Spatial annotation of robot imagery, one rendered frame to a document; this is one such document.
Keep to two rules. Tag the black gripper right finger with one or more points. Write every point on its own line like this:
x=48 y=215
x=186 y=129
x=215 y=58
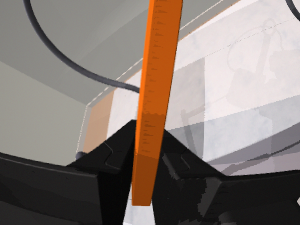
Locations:
x=187 y=191

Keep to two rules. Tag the orange handle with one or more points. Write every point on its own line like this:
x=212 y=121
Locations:
x=157 y=73

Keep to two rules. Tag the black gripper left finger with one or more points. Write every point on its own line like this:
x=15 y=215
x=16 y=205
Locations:
x=93 y=190

